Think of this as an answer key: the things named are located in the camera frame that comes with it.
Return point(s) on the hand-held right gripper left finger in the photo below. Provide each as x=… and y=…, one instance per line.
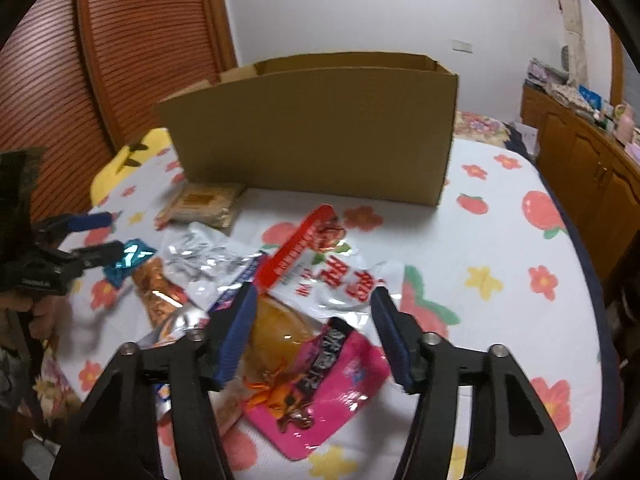
x=235, y=332

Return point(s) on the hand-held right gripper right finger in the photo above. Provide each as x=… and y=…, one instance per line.
x=395, y=340

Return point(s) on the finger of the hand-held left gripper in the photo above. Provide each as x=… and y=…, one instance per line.
x=90, y=221
x=100, y=254

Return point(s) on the teal foil candy packet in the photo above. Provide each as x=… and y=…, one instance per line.
x=127, y=260

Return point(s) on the clear packet with brown bun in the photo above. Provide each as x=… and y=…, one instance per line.
x=280, y=335

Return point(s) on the silver orange blue snack packet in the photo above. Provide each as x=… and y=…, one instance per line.
x=170, y=327

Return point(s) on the copper foil snack packet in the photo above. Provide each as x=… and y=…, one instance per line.
x=155, y=290

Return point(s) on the silver white crinkled snack packet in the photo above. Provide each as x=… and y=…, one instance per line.
x=200, y=260

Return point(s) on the pink black snack packet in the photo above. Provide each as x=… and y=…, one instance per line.
x=330, y=390

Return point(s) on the white red snack packet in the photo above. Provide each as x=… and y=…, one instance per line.
x=325, y=270

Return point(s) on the brown cardboard box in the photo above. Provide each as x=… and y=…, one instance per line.
x=310, y=135

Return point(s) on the person's left hand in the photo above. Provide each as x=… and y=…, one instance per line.
x=44, y=312

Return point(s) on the yellow plush pillow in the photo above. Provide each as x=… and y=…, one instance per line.
x=145, y=147

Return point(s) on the beige cracker packet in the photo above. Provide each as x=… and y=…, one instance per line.
x=200, y=205

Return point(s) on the wooden louvered door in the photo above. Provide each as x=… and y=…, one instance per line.
x=50, y=85

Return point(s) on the white strawberry print sheet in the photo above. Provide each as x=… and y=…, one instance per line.
x=500, y=240

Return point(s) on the floral blanket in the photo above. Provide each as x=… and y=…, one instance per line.
x=480, y=125

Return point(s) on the wooden cabinet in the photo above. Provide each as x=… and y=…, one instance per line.
x=575, y=160

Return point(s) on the floral patterned cloth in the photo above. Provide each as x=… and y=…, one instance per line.
x=565, y=92

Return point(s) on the pile of folded cloths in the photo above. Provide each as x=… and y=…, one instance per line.
x=544, y=72

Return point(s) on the blue box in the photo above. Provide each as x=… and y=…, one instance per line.
x=590, y=96

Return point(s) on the pink thermos jug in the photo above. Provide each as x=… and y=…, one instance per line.
x=625, y=125

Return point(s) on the white wall switch plate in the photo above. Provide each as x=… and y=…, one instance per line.
x=462, y=45

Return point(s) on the wooden window frame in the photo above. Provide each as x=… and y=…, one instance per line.
x=616, y=60

